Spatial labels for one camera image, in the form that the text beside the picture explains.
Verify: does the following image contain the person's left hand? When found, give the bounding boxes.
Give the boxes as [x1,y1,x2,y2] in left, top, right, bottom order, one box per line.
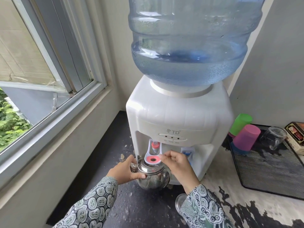
[106,154,146,185]

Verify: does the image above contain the person's right hand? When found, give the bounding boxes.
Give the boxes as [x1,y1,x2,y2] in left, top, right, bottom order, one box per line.
[158,150,201,195]

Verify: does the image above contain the white red tap lever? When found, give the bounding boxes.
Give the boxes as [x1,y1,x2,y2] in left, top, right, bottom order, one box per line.
[144,139,165,165]

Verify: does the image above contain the steel teapot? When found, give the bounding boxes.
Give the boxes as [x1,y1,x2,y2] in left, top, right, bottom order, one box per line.
[130,155,171,190]

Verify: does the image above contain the person's left forearm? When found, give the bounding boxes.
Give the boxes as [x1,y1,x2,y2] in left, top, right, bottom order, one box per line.
[53,176,119,228]

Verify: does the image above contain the person's right forearm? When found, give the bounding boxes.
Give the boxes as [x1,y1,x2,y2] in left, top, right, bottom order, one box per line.
[179,184,234,228]

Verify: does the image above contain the blue tap lever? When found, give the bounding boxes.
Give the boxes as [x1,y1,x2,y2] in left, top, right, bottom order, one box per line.
[181,147,196,165]

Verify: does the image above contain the clear glass lid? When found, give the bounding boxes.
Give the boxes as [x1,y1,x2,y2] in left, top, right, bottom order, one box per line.
[175,193,188,214]

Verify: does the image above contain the white water dispenser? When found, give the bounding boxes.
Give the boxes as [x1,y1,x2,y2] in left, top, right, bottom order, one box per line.
[126,75,235,185]

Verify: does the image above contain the blue plastic cup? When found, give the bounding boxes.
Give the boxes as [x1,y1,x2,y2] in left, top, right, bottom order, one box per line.
[230,141,250,156]

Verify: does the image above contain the green plastic cup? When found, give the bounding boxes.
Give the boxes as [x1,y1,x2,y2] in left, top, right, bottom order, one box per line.
[229,113,253,137]

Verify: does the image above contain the pink plastic cup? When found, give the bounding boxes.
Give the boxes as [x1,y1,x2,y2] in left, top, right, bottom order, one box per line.
[232,124,261,152]

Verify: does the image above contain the black mesh tray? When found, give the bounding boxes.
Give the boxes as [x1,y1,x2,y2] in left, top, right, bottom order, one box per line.
[228,124,304,201]

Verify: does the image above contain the glass mug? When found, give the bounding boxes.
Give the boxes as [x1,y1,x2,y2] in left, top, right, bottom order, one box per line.
[259,126,288,151]

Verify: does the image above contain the blue water jug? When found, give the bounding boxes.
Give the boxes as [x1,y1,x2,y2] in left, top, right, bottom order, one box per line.
[128,0,266,87]

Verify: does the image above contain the printed cardboard box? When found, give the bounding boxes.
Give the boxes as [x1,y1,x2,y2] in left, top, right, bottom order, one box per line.
[284,121,304,156]

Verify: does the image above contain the green foliage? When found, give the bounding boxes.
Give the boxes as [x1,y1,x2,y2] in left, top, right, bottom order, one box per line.
[0,88,32,152]

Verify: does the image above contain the grey window frame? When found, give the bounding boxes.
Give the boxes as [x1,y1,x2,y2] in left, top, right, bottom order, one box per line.
[0,0,108,189]

